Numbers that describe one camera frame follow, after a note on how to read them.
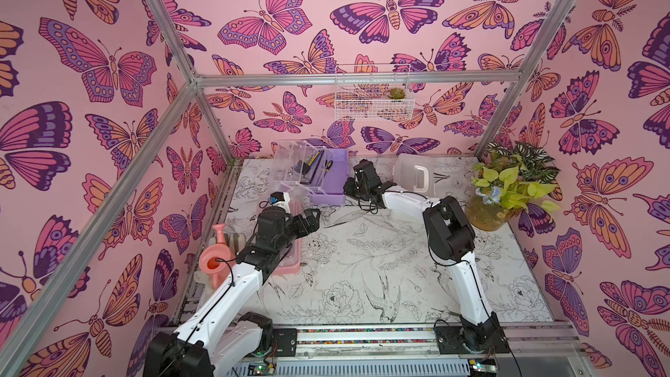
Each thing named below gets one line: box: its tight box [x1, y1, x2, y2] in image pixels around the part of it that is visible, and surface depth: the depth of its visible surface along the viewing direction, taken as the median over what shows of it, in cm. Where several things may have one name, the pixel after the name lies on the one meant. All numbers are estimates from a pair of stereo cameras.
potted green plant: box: [465, 142, 561, 232], surface depth 85 cm
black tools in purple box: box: [293, 149, 325, 186], surface depth 108 cm
